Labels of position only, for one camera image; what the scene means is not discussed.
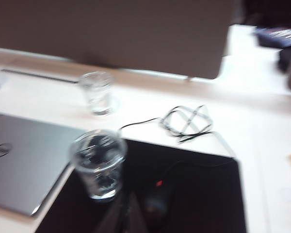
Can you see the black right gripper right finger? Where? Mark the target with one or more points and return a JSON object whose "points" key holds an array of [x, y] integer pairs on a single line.
{"points": [[135, 221]]}

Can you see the blue cloth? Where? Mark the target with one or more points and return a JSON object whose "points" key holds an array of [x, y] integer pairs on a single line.
{"points": [[279, 36]]}

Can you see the silver Dell laptop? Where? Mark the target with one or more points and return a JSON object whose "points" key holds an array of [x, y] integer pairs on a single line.
{"points": [[26, 155]]}

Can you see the black computer mouse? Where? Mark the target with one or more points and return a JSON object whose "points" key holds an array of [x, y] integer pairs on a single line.
{"points": [[156, 206]]}

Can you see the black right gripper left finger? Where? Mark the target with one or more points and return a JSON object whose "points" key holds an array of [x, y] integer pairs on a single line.
{"points": [[115, 221]]}

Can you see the black mouse pad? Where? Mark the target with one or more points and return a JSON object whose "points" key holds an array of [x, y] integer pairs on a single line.
{"points": [[203, 194]]}

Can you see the small clear plastic cup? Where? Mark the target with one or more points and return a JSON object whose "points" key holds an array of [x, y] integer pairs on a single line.
{"points": [[96, 94]]}

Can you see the wide brown desk divider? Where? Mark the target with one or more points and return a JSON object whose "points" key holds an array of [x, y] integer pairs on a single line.
{"points": [[111, 34]]}

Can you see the clear cup with white label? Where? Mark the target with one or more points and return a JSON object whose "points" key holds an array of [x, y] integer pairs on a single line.
{"points": [[98, 167]]}

